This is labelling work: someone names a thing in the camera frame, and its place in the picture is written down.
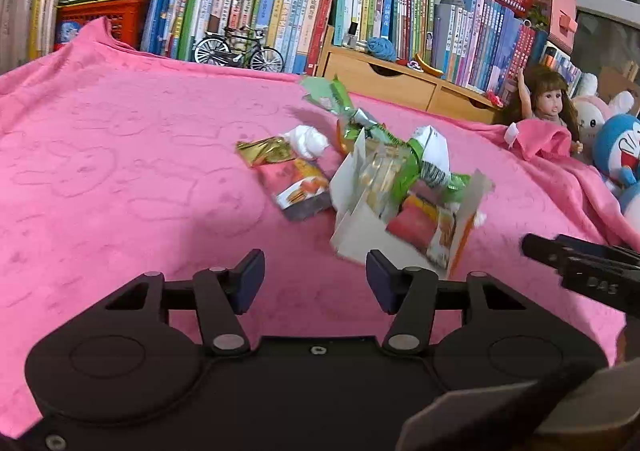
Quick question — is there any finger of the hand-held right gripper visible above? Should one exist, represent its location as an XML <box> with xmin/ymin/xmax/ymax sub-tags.
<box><xmin>522</xmin><ymin>233</ymin><xmax>640</xmax><ymax>273</ymax></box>
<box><xmin>557</xmin><ymin>234</ymin><xmax>640</xmax><ymax>262</ymax></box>

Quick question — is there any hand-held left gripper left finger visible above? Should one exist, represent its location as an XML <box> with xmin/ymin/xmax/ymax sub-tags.
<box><xmin>102</xmin><ymin>248</ymin><xmax>267</xmax><ymax>357</ymax></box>

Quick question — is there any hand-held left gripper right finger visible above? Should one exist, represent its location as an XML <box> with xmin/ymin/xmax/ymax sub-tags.
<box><xmin>365</xmin><ymin>249</ymin><xmax>543</xmax><ymax>357</ymax></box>

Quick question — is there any white cardboard box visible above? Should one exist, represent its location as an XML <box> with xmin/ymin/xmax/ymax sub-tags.
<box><xmin>330</xmin><ymin>124</ymin><xmax>496</xmax><ymax>279</ymax></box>

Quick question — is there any red orange snack packet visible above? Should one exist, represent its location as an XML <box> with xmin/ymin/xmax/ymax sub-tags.
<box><xmin>386</xmin><ymin>194</ymin><xmax>463</xmax><ymax>268</ymax></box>

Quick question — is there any pink snack packet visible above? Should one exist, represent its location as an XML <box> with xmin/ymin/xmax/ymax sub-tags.
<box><xmin>257</xmin><ymin>157</ymin><xmax>333</xmax><ymax>223</ymax></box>

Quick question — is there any small gold foil wrapper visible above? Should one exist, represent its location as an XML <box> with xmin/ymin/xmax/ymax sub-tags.
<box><xmin>236</xmin><ymin>135</ymin><xmax>296</xmax><ymax>167</ymax></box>

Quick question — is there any green white snack packet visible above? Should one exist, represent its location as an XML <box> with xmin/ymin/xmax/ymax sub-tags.
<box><xmin>387</xmin><ymin>125</ymin><xmax>473</xmax><ymax>204</ymax></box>

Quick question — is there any green twisted snack wrapper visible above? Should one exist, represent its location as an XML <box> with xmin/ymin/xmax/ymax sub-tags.
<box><xmin>300</xmin><ymin>75</ymin><xmax>383</xmax><ymax>134</ymax></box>

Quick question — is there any row of upright books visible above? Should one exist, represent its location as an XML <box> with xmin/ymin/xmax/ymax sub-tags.
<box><xmin>140</xmin><ymin>0</ymin><xmax>338</xmax><ymax>77</ymax></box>
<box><xmin>332</xmin><ymin>0</ymin><xmax>551</xmax><ymax>94</ymax></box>

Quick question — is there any row of pale books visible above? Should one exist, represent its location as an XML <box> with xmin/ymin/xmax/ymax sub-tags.
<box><xmin>0</xmin><ymin>0</ymin><xmax>63</xmax><ymax>74</ymax></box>

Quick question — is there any blue white plush toy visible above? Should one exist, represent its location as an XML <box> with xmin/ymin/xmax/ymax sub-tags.
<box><xmin>592</xmin><ymin>114</ymin><xmax>640</xmax><ymax>214</ymax></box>

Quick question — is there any pink white plush rabbit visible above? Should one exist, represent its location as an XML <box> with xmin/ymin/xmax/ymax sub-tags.
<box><xmin>570</xmin><ymin>90</ymin><xmax>636</xmax><ymax>164</ymax></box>

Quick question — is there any orange peel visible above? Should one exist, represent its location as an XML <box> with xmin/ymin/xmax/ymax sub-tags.
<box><xmin>335</xmin><ymin>118</ymin><xmax>363</xmax><ymax>156</ymax></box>

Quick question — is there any brown haired doll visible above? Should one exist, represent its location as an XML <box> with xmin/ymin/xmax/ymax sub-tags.
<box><xmin>495</xmin><ymin>66</ymin><xmax>585</xmax><ymax>162</ymax></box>

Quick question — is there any white crumpled tissue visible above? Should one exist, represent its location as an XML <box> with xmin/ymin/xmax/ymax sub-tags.
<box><xmin>284</xmin><ymin>125</ymin><xmax>331</xmax><ymax>162</ymax></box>

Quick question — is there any pink rabbit pattern blanket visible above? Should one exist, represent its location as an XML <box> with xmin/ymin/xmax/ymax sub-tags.
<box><xmin>0</xmin><ymin>16</ymin><xmax>640</xmax><ymax>437</ymax></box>

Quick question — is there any wooden drawer organizer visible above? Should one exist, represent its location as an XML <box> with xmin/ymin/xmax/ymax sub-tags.
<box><xmin>316</xmin><ymin>26</ymin><xmax>501</xmax><ymax>124</ymax></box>

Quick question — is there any yellow curved toy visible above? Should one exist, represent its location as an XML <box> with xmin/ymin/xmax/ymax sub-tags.
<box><xmin>412</xmin><ymin>52</ymin><xmax>445</xmax><ymax>78</ymax></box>

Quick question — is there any black toy bicycle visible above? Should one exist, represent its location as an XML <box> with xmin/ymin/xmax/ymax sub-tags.
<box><xmin>192</xmin><ymin>25</ymin><xmax>286</xmax><ymax>74</ymax></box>

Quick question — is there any blue yarn ball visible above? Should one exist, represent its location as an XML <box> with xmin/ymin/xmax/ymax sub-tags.
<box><xmin>366</xmin><ymin>37</ymin><xmax>397</xmax><ymax>58</ymax></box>

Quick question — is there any pink storage box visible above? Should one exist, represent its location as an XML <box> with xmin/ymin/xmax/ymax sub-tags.
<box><xmin>534</xmin><ymin>0</ymin><xmax>580</xmax><ymax>54</ymax></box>

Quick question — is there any red plastic crate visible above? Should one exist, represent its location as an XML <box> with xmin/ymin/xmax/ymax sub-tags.
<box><xmin>54</xmin><ymin>0</ymin><xmax>153</xmax><ymax>52</ymax></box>

